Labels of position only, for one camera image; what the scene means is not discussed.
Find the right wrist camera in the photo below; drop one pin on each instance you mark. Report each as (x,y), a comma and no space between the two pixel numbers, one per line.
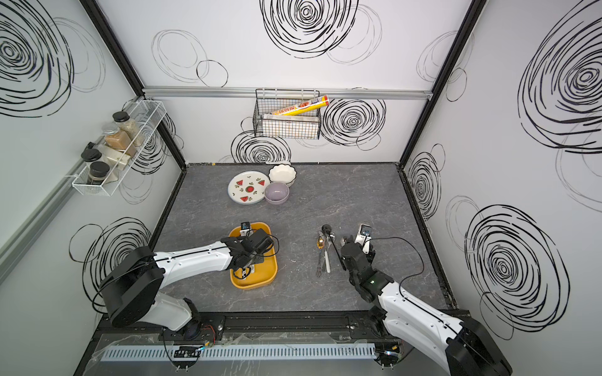
(364,234)

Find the black wire basket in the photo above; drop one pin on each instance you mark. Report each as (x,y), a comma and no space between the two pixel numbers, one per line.
(302,126)

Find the watermelon pattern plate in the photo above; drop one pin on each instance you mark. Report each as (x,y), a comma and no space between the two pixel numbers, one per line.
(248,188)

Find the yellow storage box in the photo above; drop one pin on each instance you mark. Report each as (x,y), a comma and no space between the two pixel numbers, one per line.
(265,271)

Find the front black lid jar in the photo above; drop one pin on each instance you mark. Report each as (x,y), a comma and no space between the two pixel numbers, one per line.
(98,172)

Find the white cable duct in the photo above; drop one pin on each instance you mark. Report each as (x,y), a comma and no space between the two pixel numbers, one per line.
(361,351)

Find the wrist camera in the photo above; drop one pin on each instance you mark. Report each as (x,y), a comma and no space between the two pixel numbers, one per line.
(245,229)
(364,234)

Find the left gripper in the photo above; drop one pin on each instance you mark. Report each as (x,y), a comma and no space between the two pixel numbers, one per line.
(260,258)

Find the yellow foil roll box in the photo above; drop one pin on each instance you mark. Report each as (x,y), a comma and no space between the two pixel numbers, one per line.
(304,107)

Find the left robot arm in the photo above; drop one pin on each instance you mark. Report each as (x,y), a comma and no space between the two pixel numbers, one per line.
(131,292)

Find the purple bowl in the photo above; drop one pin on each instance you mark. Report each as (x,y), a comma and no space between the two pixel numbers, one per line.
(277,193)

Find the spice jar black lid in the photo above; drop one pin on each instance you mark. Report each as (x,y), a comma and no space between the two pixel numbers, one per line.
(128,125)

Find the brown spice jar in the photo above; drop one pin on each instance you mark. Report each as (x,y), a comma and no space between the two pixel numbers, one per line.
(117,139)

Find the iridescent gold spoon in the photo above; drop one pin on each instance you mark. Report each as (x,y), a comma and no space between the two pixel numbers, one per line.
(321,260)

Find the silver spoon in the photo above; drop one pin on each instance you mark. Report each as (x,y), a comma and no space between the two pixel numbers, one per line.
(246,272)

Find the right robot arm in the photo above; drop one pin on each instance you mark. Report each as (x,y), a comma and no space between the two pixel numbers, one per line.
(460,346)

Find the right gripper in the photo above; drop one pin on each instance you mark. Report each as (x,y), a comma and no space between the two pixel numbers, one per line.
(371,256)

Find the clear wall shelf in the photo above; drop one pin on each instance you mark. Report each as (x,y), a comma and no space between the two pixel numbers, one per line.
(150,155)

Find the aluminium wall rail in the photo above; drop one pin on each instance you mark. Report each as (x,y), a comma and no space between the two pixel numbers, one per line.
(245,92)

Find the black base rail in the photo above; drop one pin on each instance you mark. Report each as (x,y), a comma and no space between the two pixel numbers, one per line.
(220,326)

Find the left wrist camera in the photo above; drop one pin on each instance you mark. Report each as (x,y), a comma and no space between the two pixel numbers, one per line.
(245,229)

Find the white scalloped bowl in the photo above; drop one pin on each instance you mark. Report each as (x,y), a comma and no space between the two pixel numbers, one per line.
(283,173)

